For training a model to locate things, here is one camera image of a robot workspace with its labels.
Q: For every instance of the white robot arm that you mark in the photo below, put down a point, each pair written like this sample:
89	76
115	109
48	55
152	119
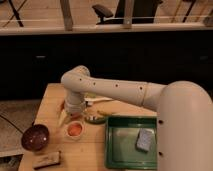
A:
184	115

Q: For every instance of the white spatula utensil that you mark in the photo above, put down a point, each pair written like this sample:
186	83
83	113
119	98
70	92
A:
97	99

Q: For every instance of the green small dish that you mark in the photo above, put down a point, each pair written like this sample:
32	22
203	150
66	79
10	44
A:
91	119

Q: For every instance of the green plastic tray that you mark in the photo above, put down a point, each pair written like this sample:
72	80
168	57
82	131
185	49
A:
121	134

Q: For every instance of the grey blue sponge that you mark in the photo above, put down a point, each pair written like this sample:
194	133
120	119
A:
144	140

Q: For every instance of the black office chair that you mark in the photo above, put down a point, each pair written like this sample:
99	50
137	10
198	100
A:
128	12

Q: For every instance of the dark brown bowl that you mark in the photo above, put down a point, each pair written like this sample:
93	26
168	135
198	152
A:
35	138

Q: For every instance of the wooden block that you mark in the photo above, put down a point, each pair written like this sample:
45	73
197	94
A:
46	160

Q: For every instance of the wooden railing frame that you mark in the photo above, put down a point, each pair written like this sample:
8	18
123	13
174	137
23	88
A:
77	16

